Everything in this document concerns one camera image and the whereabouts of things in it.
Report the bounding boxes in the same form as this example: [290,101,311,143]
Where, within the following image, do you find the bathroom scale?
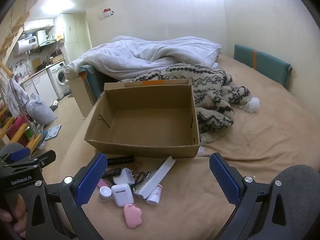
[44,124,62,141]

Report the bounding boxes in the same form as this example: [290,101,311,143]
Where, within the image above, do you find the tall white wardrobe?
[59,13,92,63]

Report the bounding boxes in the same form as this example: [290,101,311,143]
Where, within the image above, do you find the white bottle with red label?
[146,184,163,205]

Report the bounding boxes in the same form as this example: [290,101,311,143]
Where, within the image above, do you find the cardboard box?
[84,78,200,158]

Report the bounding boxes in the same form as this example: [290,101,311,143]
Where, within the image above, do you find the teal bed bumper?
[81,65,105,102]

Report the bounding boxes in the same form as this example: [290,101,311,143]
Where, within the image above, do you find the pink cloud-shaped case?
[123,204,142,228]

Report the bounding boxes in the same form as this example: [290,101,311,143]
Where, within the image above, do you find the dark maroon tube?
[105,168,122,178]

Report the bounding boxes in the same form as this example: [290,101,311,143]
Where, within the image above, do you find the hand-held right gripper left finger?
[24,152,108,240]

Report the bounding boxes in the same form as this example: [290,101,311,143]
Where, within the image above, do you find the white duvet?
[64,36,222,82]

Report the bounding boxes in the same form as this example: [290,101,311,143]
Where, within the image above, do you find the wall outlet with red item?
[99,8,115,19]

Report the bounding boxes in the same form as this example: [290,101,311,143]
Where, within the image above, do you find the white water heater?
[12,41,28,57]

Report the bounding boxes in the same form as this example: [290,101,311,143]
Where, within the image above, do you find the long white box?
[134,156,176,198]

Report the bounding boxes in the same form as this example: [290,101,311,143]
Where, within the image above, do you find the person's left hand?
[0,194,27,239]

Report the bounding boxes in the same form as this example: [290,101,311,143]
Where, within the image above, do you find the wooden rack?
[0,105,43,153]

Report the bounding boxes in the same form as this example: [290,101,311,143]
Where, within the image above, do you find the person's left leg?
[0,142,25,157]

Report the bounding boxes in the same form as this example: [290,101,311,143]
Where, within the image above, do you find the pink block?
[96,178,110,189]

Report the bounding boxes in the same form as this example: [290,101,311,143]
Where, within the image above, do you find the black tube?
[107,156,135,166]

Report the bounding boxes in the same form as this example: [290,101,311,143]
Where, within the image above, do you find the white washing machine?
[47,61,71,100]

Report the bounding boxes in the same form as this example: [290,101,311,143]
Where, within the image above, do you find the white charger plug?
[113,168,137,186]

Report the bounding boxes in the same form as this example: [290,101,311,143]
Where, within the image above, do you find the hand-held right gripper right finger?
[209,152,300,240]

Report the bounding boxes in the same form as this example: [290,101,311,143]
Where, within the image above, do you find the white base cabinet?
[21,69,58,105]

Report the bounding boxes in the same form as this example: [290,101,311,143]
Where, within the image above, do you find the black and cream patterned blanket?
[119,63,260,155]

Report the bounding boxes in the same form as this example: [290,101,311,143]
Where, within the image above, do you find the grey stuffed bag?
[26,93,57,126]

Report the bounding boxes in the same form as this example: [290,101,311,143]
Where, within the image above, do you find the small white jar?
[98,186,112,203]

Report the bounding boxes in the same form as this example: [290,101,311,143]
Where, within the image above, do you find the white earbuds case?
[111,184,135,208]

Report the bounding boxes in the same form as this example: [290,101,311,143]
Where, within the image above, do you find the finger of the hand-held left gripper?
[6,147,31,163]
[24,150,57,172]

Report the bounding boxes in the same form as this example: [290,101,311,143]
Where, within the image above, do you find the hanging grey clothes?
[5,79,29,117]

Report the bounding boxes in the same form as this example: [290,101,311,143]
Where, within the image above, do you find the teal bumper with orange strap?
[234,44,293,89]

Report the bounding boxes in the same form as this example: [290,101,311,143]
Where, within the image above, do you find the white wall cabinets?
[24,18,54,32]

